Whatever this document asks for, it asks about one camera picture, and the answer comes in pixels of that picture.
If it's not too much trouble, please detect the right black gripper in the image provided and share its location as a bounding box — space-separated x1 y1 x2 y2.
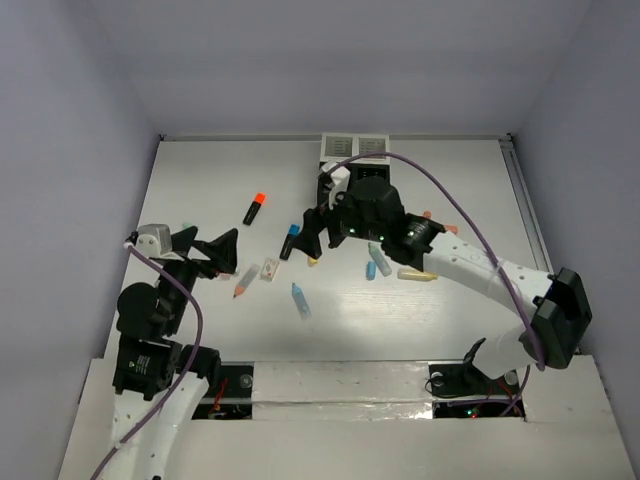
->
290 181 386 258

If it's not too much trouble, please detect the blue cap black highlighter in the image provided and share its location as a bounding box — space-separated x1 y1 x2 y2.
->
279 224 300 261

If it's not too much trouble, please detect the white boxed eraser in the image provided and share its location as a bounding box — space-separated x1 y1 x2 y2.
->
260 258 279 282

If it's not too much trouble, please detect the orange cap black highlighter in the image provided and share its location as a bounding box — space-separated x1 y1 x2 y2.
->
242 192 266 226

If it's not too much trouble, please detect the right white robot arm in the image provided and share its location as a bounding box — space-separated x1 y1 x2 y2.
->
294 177 592 392

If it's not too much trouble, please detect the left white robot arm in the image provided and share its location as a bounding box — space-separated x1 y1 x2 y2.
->
92 224 238 479

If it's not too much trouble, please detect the green grey highlighter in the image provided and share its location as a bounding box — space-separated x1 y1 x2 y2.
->
368 243 392 277

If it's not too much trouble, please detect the light blue highlighter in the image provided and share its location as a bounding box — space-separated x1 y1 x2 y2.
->
291 283 312 320

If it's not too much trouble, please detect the black slotted container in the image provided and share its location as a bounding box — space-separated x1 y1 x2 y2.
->
316 158 390 205

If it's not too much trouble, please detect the white slotted container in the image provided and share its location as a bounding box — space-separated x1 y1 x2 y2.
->
320 133 390 163

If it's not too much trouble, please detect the yellow highlighter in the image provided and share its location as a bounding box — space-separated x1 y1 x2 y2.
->
397 268 438 282

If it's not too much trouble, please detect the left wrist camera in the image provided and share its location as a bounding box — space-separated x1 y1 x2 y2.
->
134 224 173 258

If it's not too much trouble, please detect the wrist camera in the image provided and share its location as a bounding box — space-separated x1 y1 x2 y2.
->
134 224 173 258
317 161 350 209

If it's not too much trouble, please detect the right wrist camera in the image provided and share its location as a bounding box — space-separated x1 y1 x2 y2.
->
317 161 350 209

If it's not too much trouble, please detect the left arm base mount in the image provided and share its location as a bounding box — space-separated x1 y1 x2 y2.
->
192 363 254 420

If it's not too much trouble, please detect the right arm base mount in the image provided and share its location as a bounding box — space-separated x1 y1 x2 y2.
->
424 338 528 419

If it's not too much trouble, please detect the metal rail right edge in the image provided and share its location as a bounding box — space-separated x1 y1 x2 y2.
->
498 135 553 272

